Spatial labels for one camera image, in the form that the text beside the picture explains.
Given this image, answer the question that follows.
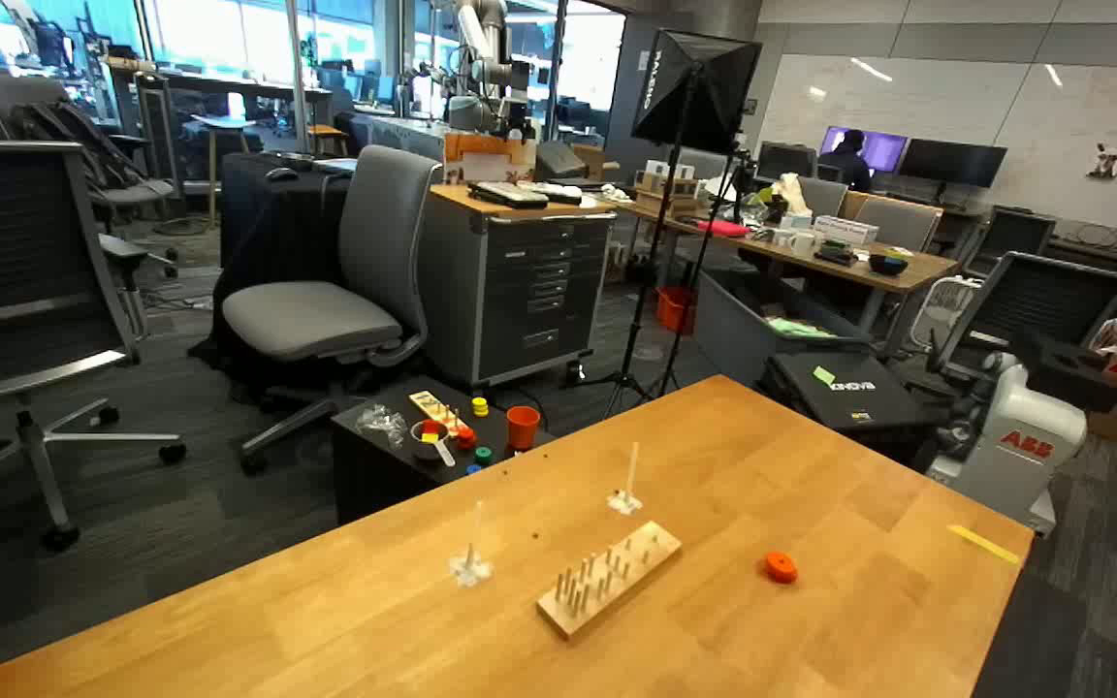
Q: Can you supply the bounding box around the white ABB robot base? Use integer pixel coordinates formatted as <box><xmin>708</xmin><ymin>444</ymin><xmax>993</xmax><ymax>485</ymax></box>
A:
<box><xmin>926</xmin><ymin>355</ymin><xmax>1088</xmax><ymax>537</ymax></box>

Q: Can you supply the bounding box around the clear acrylic stand right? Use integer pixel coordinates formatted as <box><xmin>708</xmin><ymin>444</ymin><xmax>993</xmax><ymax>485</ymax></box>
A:
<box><xmin>608</xmin><ymin>444</ymin><xmax>644</xmax><ymax>516</ymax></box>

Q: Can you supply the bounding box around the black softbox light stand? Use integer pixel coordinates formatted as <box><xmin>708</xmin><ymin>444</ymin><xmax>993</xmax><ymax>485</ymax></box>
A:
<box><xmin>564</xmin><ymin>30</ymin><xmax>759</xmax><ymax>399</ymax></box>

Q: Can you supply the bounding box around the orange cup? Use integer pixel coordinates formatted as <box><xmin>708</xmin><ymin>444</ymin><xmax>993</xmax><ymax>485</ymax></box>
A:
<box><xmin>505</xmin><ymin>402</ymin><xmax>543</xmax><ymax>453</ymax></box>

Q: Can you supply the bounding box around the grey rolling cabinet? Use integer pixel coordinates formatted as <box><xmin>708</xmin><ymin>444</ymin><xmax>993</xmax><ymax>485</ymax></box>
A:
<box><xmin>419</xmin><ymin>188</ymin><xmax>617</xmax><ymax>388</ymax></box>

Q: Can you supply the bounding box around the black low side table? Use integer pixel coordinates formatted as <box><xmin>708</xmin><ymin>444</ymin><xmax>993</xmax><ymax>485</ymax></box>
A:
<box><xmin>329</xmin><ymin>378</ymin><xmax>508</xmax><ymax>521</ymax></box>

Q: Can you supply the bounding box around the grey office chair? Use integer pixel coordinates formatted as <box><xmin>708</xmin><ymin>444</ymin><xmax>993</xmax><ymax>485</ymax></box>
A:
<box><xmin>227</xmin><ymin>143</ymin><xmax>439</xmax><ymax>472</ymax></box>

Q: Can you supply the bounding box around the wooden peg board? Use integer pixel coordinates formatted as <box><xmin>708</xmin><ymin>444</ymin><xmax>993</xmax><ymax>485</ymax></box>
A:
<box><xmin>537</xmin><ymin>521</ymin><xmax>684</xmax><ymax>635</ymax></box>

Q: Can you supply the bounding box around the orange spool disk on table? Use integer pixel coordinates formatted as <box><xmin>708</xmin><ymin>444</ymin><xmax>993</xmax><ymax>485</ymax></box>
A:
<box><xmin>759</xmin><ymin>552</ymin><xmax>798</xmax><ymax>586</ymax></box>

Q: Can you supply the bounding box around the wooden office desk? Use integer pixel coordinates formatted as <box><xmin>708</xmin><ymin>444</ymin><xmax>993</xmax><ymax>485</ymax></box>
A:
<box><xmin>630</xmin><ymin>198</ymin><xmax>953</xmax><ymax>329</ymax></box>

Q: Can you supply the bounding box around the yellow tape strip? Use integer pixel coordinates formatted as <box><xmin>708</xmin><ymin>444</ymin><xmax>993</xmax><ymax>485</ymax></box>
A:
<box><xmin>947</xmin><ymin>524</ymin><xmax>1023</xmax><ymax>565</ymax></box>

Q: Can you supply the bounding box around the black mesh office chair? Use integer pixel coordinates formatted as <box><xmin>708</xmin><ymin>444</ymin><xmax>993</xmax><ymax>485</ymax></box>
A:
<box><xmin>0</xmin><ymin>139</ymin><xmax>188</xmax><ymax>552</ymax></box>

